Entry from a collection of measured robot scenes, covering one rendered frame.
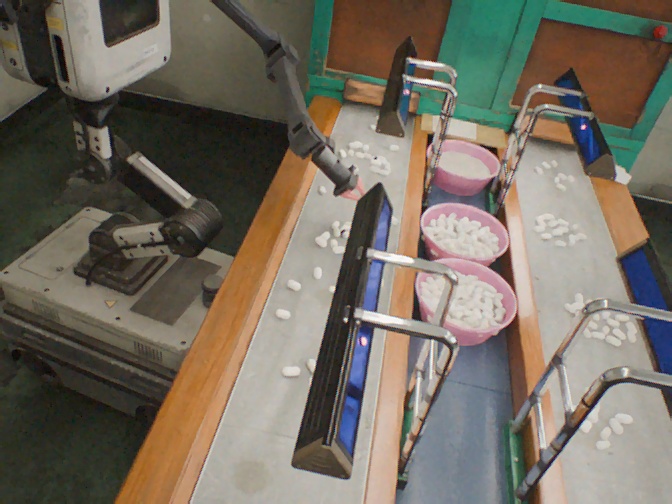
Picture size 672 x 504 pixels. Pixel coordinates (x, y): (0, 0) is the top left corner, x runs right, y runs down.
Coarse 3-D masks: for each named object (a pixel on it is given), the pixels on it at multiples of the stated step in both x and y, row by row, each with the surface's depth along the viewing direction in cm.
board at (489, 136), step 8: (424, 120) 216; (432, 120) 218; (424, 128) 211; (432, 128) 212; (480, 128) 218; (488, 128) 219; (496, 128) 220; (448, 136) 210; (456, 136) 210; (480, 136) 212; (488, 136) 213; (496, 136) 214; (504, 136) 216; (480, 144) 210; (488, 144) 209; (496, 144) 209; (504, 144) 210
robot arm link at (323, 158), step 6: (324, 144) 153; (318, 150) 150; (324, 150) 149; (312, 156) 151; (318, 156) 148; (324, 156) 149; (330, 156) 149; (318, 162) 149; (324, 162) 149; (330, 162) 149; (324, 168) 150
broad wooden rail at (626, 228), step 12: (600, 180) 201; (600, 192) 194; (612, 192) 195; (624, 192) 196; (600, 204) 191; (612, 204) 189; (624, 204) 190; (612, 216) 183; (624, 216) 184; (636, 216) 185; (612, 228) 178; (624, 228) 178; (636, 228) 179; (612, 240) 176; (624, 240) 173; (636, 240) 174
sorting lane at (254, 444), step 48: (336, 144) 200; (384, 144) 205; (336, 240) 158; (288, 288) 140; (384, 288) 145; (288, 336) 128; (384, 336) 132; (240, 384) 116; (288, 384) 118; (240, 432) 108; (288, 432) 109; (240, 480) 100; (288, 480) 101; (336, 480) 103
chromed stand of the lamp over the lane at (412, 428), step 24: (408, 264) 95; (432, 264) 95; (456, 288) 97; (360, 312) 84; (432, 336) 83; (456, 336) 84; (432, 360) 98; (432, 384) 91; (408, 408) 119; (432, 408) 94; (408, 432) 116; (408, 456) 103
